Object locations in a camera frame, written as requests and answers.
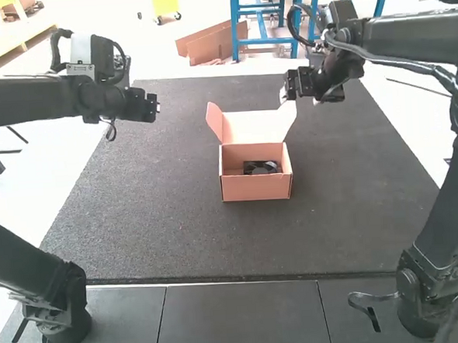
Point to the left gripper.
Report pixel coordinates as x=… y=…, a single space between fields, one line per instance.
x=139 y=105

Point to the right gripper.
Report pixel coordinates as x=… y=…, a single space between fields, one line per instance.
x=303 y=83

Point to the cardboard box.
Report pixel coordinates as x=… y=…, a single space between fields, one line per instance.
x=255 y=185

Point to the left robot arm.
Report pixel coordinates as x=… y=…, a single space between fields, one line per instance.
x=22 y=102

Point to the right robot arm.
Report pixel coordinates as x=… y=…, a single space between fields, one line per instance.
x=419 y=31

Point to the black square fan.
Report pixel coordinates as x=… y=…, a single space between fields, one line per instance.
x=260 y=167

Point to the flat cardboard sheets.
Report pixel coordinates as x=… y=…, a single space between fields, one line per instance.
x=209 y=40

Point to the black mat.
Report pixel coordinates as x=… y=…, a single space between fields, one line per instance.
x=157 y=207

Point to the yellow cart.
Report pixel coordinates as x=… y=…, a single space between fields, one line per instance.
x=166 y=2

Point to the wooden pallet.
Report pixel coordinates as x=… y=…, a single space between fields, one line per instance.
x=3 y=41

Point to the dark base panel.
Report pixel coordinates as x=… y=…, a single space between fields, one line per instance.
x=122 y=325
x=351 y=331
x=242 y=322

